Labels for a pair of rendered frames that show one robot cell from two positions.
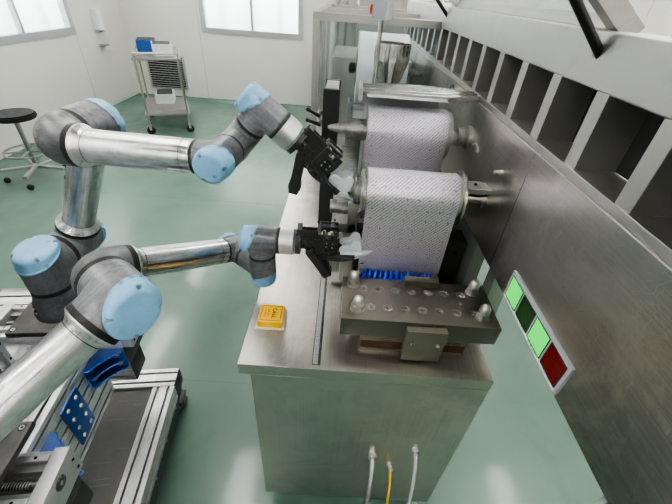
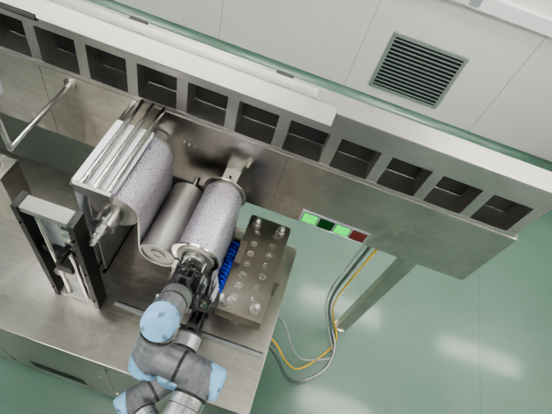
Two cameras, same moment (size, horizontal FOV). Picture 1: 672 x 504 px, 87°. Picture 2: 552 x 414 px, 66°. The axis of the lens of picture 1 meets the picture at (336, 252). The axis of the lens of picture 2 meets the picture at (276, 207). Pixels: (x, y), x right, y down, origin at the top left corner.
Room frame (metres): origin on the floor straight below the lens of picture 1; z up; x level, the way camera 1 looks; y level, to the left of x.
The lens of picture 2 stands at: (0.71, 0.51, 2.39)
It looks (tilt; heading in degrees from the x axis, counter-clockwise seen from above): 54 degrees down; 269
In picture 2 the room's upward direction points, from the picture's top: 21 degrees clockwise
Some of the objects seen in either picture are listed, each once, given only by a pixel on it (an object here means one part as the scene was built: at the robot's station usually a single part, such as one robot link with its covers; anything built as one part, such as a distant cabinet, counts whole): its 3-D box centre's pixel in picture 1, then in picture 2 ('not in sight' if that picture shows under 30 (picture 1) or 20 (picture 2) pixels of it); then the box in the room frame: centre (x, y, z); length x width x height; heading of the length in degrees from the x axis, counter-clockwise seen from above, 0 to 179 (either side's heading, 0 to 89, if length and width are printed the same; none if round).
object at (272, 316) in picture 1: (271, 315); not in sight; (0.71, 0.17, 0.91); 0.07 x 0.07 x 0.02; 1
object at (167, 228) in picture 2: not in sight; (174, 223); (0.99, -0.18, 1.17); 0.26 x 0.12 x 0.12; 91
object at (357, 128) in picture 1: (356, 129); (108, 218); (1.12, -0.03, 1.33); 0.06 x 0.06 x 0.06; 1
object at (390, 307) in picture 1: (414, 308); (255, 268); (0.69, -0.22, 1.00); 0.40 x 0.16 x 0.06; 91
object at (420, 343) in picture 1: (423, 345); (278, 278); (0.60, -0.24, 0.96); 0.10 x 0.03 x 0.11; 91
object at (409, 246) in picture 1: (402, 248); (223, 251); (0.81, -0.18, 1.11); 0.23 x 0.01 x 0.18; 91
